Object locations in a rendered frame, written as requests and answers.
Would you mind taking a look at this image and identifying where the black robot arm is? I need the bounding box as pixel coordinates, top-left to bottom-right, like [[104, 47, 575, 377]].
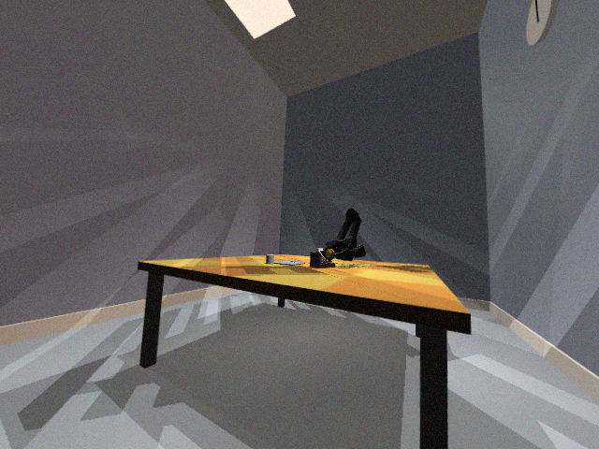
[[320, 208, 366, 258]]

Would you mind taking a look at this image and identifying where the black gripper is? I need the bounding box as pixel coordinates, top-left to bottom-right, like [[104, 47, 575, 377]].
[[333, 250, 353, 261]]

